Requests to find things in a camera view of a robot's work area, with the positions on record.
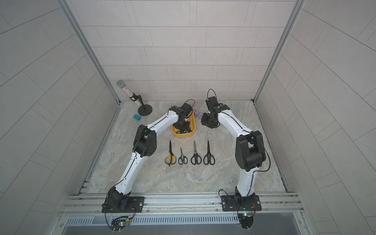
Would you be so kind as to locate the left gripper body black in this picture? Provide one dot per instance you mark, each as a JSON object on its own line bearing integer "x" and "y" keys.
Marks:
{"x": 182, "y": 126}

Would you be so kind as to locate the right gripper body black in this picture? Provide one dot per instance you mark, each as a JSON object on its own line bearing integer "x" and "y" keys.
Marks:
{"x": 208, "y": 121}

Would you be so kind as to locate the yellow plastic storage box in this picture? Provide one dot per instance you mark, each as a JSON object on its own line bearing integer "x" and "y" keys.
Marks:
{"x": 192, "y": 126}

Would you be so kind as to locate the small black scissors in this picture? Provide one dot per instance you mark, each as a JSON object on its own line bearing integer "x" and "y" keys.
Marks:
{"x": 182, "y": 159}

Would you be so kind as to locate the yellow handle black scissors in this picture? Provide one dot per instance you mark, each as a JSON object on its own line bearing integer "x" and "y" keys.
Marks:
{"x": 170, "y": 159}

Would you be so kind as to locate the silver blade black scissors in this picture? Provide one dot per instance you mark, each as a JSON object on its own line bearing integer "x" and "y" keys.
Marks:
{"x": 195, "y": 159}

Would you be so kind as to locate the all black scissors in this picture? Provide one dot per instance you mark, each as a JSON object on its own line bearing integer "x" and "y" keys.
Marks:
{"x": 209, "y": 159}

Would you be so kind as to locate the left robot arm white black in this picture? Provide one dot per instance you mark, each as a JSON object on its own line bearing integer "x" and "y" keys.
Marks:
{"x": 145, "y": 144}

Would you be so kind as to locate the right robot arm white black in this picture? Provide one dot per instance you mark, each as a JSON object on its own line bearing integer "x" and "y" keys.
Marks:
{"x": 250, "y": 152}

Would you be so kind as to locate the purple toy figure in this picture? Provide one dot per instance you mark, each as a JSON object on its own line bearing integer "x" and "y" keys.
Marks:
{"x": 197, "y": 113}

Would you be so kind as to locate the teal eraser block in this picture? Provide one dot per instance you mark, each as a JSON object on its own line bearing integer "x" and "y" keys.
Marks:
{"x": 137, "y": 117}

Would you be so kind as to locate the right circuit board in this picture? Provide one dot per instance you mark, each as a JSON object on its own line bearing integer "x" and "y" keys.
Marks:
{"x": 246, "y": 220}

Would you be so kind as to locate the circuit board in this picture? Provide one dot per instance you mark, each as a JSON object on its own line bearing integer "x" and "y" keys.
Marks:
{"x": 246, "y": 220}
{"x": 120, "y": 223}

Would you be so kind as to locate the left circuit board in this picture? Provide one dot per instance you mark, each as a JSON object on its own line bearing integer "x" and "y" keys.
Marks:
{"x": 120, "y": 223}

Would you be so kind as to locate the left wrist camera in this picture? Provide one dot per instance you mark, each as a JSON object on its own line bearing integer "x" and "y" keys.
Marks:
{"x": 187, "y": 110}

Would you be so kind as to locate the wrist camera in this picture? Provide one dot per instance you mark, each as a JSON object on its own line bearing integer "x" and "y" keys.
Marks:
{"x": 214, "y": 107}
{"x": 187, "y": 110}

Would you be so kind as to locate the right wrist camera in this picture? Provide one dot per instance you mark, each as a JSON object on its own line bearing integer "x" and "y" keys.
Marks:
{"x": 214, "y": 107}

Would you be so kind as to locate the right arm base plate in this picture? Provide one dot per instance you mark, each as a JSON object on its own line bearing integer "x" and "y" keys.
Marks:
{"x": 232, "y": 204}

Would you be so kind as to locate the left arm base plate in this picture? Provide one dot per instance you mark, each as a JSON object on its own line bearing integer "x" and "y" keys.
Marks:
{"x": 131, "y": 204}

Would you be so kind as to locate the aluminium frame rail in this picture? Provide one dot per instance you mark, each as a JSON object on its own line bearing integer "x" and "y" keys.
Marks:
{"x": 180, "y": 203}

